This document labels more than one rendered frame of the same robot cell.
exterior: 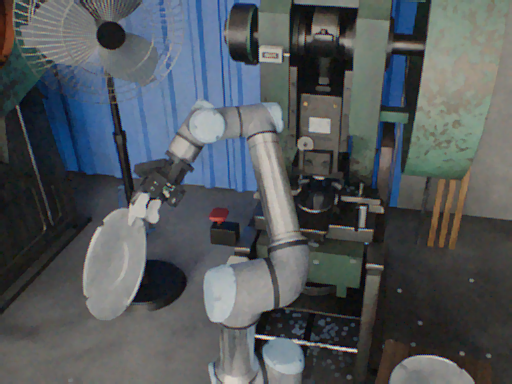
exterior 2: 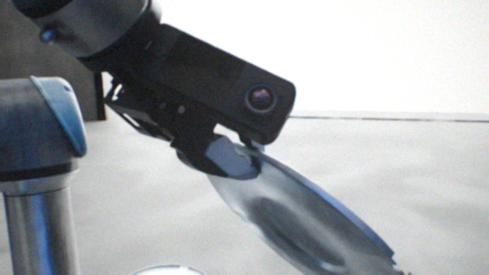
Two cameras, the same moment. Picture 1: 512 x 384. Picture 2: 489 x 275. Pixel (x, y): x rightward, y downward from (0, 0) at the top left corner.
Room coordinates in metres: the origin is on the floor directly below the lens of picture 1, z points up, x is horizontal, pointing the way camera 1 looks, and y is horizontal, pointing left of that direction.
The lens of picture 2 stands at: (1.55, 0.37, 1.21)
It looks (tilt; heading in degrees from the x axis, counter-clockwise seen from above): 17 degrees down; 176
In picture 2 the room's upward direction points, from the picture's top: straight up
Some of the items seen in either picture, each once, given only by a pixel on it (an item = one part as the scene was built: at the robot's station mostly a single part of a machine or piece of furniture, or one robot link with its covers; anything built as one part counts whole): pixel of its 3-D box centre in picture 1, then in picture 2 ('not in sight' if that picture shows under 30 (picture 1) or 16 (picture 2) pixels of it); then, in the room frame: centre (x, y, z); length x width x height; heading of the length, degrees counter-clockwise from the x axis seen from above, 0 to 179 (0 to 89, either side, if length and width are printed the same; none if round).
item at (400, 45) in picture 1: (326, 38); not in sight; (1.74, -0.07, 1.33); 0.66 x 0.18 x 0.18; 81
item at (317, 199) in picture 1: (311, 224); not in sight; (1.57, -0.05, 0.72); 0.25 x 0.14 x 0.14; 171
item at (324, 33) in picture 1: (326, 57); not in sight; (1.74, -0.08, 1.27); 0.21 x 0.12 x 0.34; 171
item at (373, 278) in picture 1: (382, 241); not in sight; (1.84, -0.36, 0.45); 0.92 x 0.12 x 0.90; 171
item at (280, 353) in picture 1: (281, 365); not in sight; (1.00, 0.04, 0.62); 0.13 x 0.12 x 0.14; 110
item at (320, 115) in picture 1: (321, 127); not in sight; (1.70, -0.07, 1.04); 0.17 x 0.15 x 0.30; 171
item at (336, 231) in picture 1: (318, 208); not in sight; (1.74, -0.08, 0.68); 0.45 x 0.30 x 0.06; 81
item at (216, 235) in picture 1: (226, 244); not in sight; (1.56, 0.27, 0.62); 0.10 x 0.06 x 0.20; 81
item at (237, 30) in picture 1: (254, 37); not in sight; (1.80, 0.17, 1.31); 0.22 x 0.12 x 0.22; 171
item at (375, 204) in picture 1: (363, 195); not in sight; (1.71, -0.24, 0.76); 0.17 x 0.06 x 0.10; 81
